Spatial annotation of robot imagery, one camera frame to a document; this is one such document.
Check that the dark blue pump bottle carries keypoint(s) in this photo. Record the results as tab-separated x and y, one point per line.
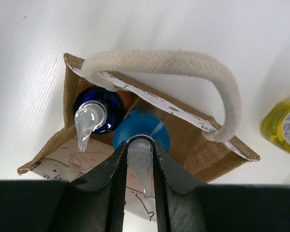
97	111

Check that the yellow bottle red cap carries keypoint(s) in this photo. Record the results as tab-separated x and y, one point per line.
275	127

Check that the light blue pump bottle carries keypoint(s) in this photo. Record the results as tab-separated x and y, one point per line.
139	130

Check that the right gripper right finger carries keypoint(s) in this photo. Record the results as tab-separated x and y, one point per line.
186	204

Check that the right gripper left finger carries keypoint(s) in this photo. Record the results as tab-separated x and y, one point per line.
93	202

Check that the burlap canvas tote bag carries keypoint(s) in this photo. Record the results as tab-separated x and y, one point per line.
198	143

